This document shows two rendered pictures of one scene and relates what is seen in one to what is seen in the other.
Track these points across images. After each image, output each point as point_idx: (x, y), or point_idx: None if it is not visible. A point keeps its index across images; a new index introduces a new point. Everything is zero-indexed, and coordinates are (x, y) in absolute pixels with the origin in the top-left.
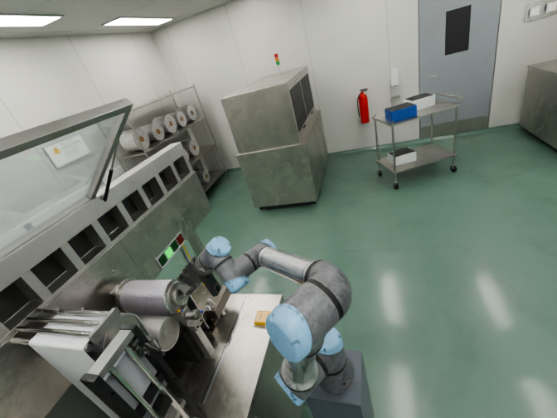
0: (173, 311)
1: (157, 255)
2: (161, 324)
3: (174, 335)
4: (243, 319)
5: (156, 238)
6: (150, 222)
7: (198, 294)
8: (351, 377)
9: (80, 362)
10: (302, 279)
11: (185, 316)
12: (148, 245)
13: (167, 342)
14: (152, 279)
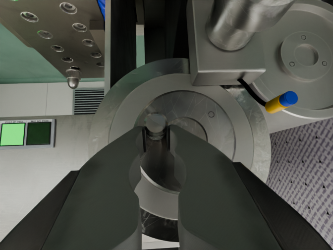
0: (243, 103)
1: (45, 151)
2: (326, 118)
3: (282, 21)
4: None
5: (19, 185)
6: (6, 228)
7: (33, 6)
8: None
9: None
10: None
11: (249, 40)
12: (46, 186)
13: (322, 33)
14: (88, 117)
